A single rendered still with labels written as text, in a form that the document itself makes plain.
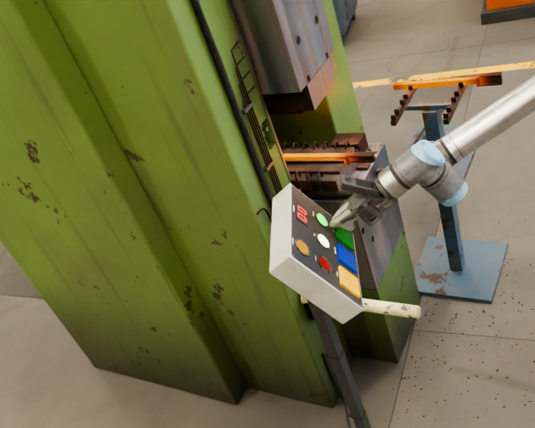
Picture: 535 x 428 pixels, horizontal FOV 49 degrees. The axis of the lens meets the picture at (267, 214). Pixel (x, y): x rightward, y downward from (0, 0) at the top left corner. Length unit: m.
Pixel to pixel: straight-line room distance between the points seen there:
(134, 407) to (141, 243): 1.13
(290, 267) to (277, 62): 0.68
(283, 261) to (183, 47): 0.63
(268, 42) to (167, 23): 0.35
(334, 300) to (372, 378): 1.14
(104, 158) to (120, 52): 0.38
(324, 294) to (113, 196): 0.86
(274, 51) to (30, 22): 0.71
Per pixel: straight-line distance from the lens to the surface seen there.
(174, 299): 2.34
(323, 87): 2.03
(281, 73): 1.88
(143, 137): 1.95
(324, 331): 1.93
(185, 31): 1.66
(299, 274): 1.54
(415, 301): 2.87
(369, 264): 2.29
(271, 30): 1.83
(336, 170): 2.15
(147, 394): 3.10
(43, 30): 1.91
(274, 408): 2.75
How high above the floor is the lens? 2.13
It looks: 34 degrees down
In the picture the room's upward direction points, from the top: 22 degrees counter-clockwise
